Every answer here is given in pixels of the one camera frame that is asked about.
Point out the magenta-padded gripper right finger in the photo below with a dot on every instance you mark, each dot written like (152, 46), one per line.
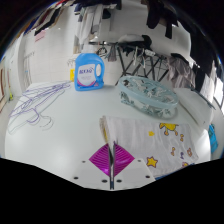
(124, 159)

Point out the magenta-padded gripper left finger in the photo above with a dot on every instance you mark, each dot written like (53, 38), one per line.
(101, 159)

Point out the white star-print towel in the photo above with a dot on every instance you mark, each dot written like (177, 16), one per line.
(143, 140)

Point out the white pillow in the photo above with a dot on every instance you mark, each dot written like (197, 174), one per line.
(193, 106)

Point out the blue detergent bottle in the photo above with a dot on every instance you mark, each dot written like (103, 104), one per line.
(88, 71)

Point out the grey garment on rack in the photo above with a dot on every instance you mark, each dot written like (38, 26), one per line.
(180, 71)

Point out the black folding drying rack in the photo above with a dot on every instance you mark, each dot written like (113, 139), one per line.
(133, 50)

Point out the long black hanging garment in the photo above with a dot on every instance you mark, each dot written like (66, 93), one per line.
(200, 56)

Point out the white hanging clothes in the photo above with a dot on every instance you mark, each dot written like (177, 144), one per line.
(86, 26)

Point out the black hanging garments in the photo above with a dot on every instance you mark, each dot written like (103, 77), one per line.
(156, 13)

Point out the row of colourful hanging clothes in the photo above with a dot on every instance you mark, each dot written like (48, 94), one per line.
(46, 18)

